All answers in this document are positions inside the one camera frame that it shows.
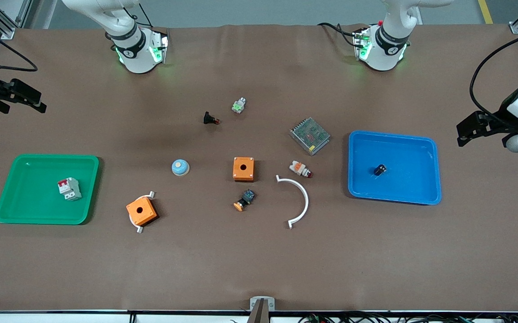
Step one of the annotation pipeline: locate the black left base cable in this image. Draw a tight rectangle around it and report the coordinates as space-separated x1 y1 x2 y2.
317 22 359 48

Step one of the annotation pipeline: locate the metal mesh power supply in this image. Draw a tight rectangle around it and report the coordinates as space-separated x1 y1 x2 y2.
290 117 331 156

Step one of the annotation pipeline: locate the blue plastic tray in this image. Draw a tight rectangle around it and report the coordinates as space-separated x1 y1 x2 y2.
348 130 442 205

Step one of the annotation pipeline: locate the brown table cover mat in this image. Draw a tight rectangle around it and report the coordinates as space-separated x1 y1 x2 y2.
0 25 518 312

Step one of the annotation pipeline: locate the orange box with hole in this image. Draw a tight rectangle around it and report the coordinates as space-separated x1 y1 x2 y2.
126 196 158 226
233 157 255 182

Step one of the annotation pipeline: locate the orange box with brackets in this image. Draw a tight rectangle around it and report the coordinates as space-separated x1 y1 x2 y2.
131 191 156 234

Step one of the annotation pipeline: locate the black cable bundle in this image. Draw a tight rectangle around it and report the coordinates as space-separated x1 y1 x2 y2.
228 312 518 323

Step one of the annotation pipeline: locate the orange capped black pushbutton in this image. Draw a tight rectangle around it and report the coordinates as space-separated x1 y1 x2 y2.
233 189 256 212

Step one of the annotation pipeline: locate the white curved plastic bracket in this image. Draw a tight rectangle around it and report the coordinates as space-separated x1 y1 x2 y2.
276 175 309 230

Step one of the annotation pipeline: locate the white red circuit breaker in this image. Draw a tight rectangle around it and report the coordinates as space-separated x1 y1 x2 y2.
57 177 83 201

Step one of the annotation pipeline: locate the green plastic tray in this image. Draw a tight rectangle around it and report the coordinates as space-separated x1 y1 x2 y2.
0 154 101 225

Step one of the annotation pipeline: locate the grey camera pole mount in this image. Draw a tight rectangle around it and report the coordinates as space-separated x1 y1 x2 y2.
246 296 276 323

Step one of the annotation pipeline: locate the red pushbutton orange white block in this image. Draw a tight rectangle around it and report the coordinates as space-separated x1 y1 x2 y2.
289 161 313 179

